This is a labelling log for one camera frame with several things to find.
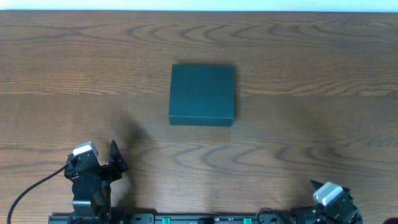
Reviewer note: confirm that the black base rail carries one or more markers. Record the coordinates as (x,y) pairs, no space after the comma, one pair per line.
(148,218)

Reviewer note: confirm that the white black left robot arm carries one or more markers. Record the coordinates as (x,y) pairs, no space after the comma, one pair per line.
(98,208)

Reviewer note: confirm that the dark green gift box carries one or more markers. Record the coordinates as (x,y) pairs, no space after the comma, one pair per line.
(202,95)

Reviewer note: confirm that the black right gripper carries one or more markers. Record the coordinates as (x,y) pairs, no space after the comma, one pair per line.
(319,187)

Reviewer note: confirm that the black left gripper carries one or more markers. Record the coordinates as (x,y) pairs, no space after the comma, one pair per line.
(104,170)

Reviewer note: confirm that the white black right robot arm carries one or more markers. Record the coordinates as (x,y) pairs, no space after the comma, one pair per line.
(305,215)

